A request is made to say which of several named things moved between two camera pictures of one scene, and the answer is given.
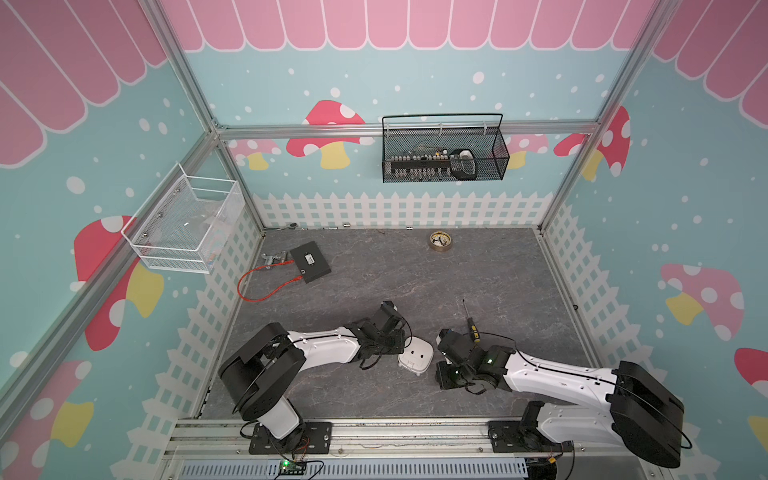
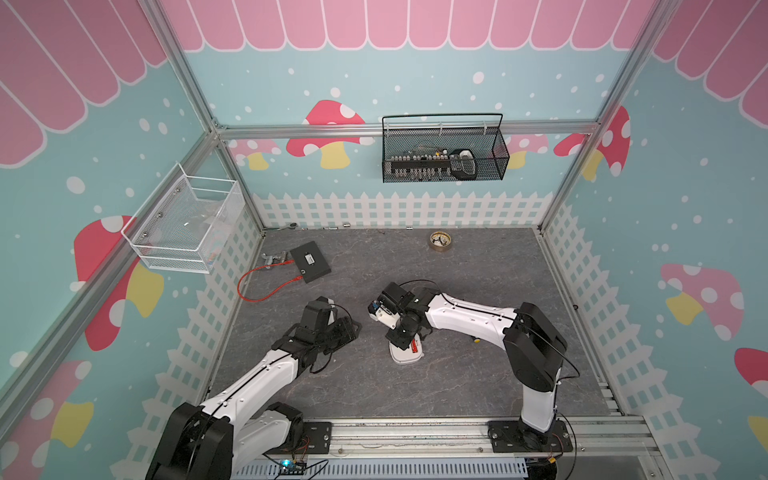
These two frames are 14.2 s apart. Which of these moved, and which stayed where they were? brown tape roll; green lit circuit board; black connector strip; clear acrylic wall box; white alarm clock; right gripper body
Moved: white alarm clock; right gripper body
Stayed: brown tape roll; green lit circuit board; black connector strip; clear acrylic wall box
